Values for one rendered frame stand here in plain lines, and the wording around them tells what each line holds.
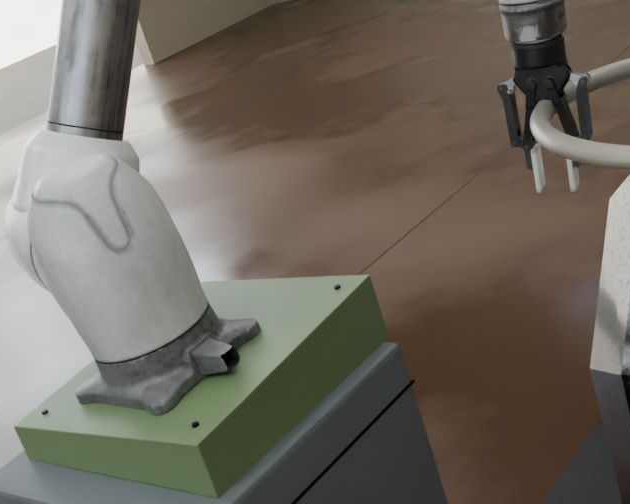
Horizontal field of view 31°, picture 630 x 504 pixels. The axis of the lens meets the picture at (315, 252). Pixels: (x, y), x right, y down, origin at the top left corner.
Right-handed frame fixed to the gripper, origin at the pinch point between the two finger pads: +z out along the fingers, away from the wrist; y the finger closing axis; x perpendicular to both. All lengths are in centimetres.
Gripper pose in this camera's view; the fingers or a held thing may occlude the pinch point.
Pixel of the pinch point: (555, 168)
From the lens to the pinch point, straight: 172.1
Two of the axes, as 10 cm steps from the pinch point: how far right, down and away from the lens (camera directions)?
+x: 4.1, -4.3, 8.1
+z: 2.1, 9.0, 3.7
